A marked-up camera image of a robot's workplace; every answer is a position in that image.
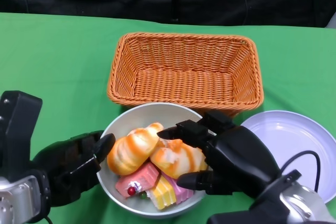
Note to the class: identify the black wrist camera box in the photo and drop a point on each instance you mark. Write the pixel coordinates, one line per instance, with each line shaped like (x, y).
(18, 129)
(236, 218)

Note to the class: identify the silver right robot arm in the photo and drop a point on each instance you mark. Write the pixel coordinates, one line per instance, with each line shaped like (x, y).
(302, 203)

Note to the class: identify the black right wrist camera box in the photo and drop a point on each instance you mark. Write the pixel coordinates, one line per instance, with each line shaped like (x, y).
(236, 218)

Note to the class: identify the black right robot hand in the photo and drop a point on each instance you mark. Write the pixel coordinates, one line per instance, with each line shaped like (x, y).
(236, 155)

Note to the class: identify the lilac round plate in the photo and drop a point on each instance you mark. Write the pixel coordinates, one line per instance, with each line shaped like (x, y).
(288, 134)

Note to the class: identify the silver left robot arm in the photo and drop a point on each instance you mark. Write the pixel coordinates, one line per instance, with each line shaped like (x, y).
(18, 197)

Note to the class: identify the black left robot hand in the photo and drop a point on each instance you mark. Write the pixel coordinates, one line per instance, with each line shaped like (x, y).
(68, 161)

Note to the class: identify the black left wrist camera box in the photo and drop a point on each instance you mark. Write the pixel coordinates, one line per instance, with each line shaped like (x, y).
(18, 129)

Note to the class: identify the salmon pink cake with cream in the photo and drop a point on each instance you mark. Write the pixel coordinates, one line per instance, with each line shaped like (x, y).
(139, 179)

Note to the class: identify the long striped bread roll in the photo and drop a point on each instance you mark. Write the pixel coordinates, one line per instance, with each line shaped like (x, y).
(131, 150)

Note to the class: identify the orange wicker basket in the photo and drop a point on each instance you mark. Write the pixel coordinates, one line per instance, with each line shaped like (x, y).
(183, 77)

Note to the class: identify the pale green ceramic bowl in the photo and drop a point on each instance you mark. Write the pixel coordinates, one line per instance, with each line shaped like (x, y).
(147, 116)

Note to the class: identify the yellow layered cake slice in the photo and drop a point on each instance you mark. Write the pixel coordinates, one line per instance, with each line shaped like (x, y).
(164, 193)

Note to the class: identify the pink striped cake slice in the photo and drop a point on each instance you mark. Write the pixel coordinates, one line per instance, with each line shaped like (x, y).
(182, 193)

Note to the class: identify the green tablecloth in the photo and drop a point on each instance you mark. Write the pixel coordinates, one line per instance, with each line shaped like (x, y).
(52, 64)

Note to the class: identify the round pumpkin-shaped bread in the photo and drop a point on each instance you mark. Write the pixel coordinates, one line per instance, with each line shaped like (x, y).
(178, 161)

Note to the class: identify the pale grey object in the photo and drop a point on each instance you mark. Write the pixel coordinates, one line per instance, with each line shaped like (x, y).
(331, 22)

